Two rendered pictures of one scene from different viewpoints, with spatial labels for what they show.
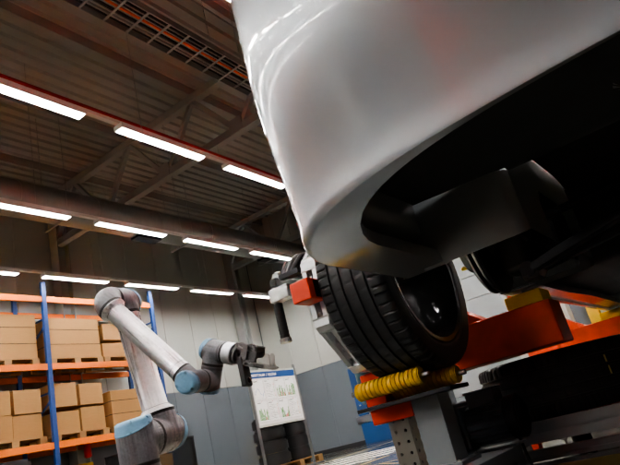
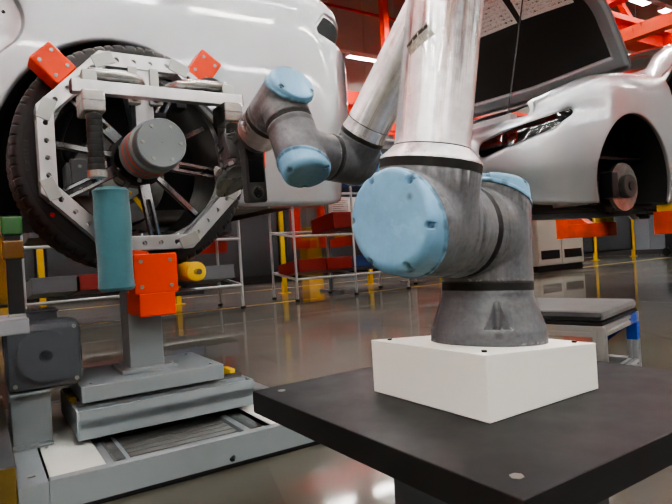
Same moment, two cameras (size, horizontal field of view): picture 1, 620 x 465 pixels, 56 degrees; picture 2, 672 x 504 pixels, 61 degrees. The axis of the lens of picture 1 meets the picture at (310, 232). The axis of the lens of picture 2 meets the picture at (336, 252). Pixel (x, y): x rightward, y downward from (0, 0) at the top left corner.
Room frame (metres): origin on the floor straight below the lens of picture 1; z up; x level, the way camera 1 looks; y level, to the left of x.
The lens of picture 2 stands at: (3.35, 1.05, 0.55)
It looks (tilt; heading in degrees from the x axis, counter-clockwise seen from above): 0 degrees down; 205
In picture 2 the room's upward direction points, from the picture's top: 4 degrees counter-clockwise
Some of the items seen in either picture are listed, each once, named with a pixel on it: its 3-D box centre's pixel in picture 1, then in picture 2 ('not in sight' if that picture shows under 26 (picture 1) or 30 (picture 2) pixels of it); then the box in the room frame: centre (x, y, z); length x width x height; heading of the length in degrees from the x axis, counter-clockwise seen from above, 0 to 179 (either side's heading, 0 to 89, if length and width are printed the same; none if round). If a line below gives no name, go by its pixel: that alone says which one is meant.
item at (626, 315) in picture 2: not in sight; (556, 357); (1.46, 0.89, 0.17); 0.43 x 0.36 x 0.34; 74
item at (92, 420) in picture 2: not in sight; (156, 395); (2.01, -0.23, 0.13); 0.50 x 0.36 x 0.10; 148
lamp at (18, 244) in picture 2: not in sight; (12, 249); (2.57, -0.07, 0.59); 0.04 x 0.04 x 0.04; 58
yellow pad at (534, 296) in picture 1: (528, 300); not in sight; (2.29, -0.76, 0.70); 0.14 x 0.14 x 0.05; 58
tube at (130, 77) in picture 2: not in sight; (112, 73); (2.28, -0.06, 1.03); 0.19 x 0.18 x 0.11; 58
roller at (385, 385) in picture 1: (388, 384); (183, 271); (1.98, -0.13, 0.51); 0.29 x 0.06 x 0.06; 58
